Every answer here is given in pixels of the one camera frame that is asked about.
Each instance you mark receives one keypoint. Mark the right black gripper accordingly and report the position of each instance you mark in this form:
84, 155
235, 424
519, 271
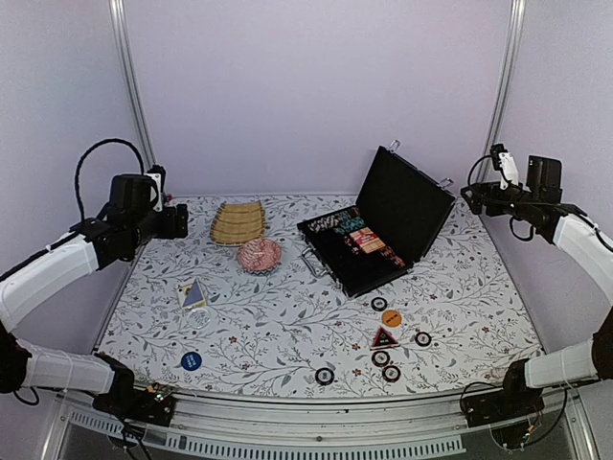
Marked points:
481, 195

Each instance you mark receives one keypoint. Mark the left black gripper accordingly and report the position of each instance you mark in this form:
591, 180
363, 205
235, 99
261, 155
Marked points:
170, 230

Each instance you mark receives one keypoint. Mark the blue playing card deck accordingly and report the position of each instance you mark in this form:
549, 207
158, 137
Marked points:
191, 295

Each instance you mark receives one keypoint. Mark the black poker set case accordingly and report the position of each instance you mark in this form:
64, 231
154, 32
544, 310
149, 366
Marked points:
402, 205

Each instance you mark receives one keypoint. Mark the black triangular all-in button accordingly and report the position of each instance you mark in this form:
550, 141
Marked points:
383, 340

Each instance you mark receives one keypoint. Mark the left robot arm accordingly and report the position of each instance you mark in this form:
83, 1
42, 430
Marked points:
135, 213

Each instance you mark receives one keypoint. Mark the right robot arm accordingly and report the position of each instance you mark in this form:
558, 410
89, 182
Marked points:
566, 227

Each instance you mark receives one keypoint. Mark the woven bamboo tray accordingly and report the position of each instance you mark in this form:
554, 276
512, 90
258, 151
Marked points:
237, 224

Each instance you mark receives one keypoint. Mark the red patterned bowl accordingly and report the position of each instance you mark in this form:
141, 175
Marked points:
259, 256

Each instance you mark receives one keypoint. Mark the salmon black chip stack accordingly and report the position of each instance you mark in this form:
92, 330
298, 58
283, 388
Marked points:
389, 254

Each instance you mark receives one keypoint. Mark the blue round button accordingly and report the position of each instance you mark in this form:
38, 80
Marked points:
191, 361

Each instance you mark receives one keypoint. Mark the green blue chip stack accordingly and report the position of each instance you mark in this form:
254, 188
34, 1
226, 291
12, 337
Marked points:
350, 225

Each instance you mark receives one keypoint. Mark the black poker chip near case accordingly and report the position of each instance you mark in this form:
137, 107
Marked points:
379, 304

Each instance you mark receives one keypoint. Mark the orange round button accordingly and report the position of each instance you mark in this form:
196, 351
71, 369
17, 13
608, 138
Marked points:
391, 318

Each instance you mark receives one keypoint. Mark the black poker chip right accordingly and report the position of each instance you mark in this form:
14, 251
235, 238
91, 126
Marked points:
423, 339

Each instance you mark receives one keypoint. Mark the blue tan chip stack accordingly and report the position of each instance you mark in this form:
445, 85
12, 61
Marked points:
323, 223

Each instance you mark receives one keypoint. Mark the red black poker chip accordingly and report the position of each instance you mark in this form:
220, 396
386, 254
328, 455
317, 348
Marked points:
380, 358
391, 373

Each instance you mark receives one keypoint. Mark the red black poker chip front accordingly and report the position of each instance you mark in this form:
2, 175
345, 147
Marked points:
391, 373

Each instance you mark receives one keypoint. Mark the black poker chip front left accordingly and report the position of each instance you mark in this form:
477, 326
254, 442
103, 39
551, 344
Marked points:
324, 376

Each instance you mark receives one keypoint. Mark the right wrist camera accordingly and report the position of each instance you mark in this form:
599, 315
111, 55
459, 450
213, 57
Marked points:
503, 162

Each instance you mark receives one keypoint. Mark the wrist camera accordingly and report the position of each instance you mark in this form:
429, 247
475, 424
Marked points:
503, 162
158, 175

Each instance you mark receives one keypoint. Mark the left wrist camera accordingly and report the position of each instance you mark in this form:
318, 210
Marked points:
158, 175

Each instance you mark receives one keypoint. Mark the right aluminium frame post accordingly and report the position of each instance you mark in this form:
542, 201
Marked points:
512, 46

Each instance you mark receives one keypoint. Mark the aluminium frame post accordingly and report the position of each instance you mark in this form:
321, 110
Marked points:
512, 46
120, 30

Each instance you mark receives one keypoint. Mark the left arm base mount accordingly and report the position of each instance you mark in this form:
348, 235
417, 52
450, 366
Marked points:
150, 406

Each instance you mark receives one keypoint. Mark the left aluminium frame post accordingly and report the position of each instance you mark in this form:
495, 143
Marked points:
120, 30

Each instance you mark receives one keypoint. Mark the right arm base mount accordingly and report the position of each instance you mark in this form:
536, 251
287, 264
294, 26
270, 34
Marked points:
498, 406

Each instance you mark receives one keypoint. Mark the front aluminium rail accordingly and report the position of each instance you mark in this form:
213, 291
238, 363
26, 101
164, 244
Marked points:
233, 427

